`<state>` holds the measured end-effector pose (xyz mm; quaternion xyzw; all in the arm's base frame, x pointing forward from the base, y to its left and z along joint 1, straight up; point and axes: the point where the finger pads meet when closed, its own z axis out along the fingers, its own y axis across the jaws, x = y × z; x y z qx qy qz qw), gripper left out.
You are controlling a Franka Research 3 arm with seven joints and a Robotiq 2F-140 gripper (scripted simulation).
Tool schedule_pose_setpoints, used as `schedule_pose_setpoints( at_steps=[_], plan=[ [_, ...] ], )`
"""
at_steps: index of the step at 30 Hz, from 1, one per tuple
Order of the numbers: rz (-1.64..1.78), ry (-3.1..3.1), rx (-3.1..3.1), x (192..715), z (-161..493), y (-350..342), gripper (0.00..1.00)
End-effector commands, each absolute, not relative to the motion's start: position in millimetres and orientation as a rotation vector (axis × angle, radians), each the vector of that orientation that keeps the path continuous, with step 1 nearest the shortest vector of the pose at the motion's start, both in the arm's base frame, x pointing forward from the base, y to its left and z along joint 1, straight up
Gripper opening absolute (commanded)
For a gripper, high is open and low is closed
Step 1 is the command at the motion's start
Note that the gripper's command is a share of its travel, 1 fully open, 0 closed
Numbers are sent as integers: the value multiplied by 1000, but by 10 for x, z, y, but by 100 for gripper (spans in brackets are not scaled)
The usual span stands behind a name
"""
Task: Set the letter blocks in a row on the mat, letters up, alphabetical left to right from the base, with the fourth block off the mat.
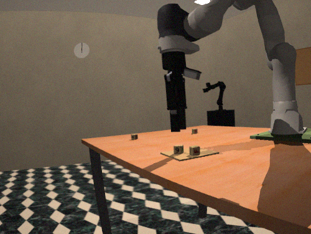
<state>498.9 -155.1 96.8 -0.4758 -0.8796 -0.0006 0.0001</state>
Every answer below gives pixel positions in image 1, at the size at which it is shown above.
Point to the tan flat mat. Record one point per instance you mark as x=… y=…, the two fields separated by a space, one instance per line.
x=186 y=156

